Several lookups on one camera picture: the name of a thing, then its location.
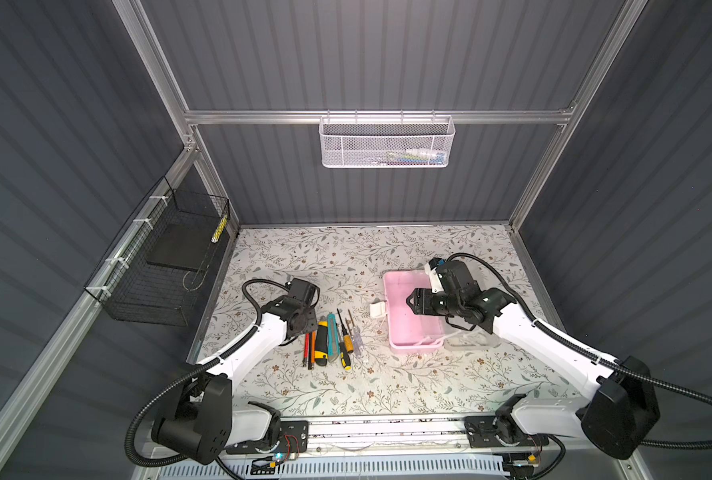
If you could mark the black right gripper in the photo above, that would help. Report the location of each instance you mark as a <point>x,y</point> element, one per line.
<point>421,298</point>

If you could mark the pink tool box base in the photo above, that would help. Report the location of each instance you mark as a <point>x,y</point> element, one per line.
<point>409,333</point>

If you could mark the yellow black utility knife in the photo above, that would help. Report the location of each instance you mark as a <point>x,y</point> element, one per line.
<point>321,344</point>

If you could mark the red hex key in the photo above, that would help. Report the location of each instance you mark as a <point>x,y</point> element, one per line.
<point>306,350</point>

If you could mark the clear tool box lid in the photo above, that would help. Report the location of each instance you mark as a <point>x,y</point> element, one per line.
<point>470,336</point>

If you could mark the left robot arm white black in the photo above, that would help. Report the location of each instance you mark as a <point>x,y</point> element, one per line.
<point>196,416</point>

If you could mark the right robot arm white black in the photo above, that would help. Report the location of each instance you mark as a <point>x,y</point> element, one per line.
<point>616,408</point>

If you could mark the white latch of tool box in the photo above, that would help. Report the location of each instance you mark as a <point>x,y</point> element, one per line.
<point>378,310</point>

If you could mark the teal utility knife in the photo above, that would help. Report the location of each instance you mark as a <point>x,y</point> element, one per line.
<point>333,342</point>

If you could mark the yellow tube in black basket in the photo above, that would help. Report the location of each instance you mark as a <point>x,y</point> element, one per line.
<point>219,229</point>

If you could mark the black pad in basket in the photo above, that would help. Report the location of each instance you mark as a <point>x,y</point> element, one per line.
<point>182,247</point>

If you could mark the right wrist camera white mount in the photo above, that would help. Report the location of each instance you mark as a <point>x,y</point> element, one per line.
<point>431,270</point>

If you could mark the clear handled screwdriver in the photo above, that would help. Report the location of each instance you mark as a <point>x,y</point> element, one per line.
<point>358,343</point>

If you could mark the yellow handled screwdriver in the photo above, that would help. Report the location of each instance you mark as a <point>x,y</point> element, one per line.
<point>345,345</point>

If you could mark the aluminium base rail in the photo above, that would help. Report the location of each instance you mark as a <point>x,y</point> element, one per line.
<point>386,433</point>

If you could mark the white wire mesh basket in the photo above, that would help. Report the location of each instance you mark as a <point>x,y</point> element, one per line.
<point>398,142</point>

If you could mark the horizontal aluminium frame bar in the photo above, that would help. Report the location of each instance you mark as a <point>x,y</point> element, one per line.
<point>311,117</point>

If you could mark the black wire basket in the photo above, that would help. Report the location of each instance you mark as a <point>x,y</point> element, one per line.
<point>131,290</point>

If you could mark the aluminium corner frame post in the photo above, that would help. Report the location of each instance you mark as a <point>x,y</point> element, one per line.
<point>150,50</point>

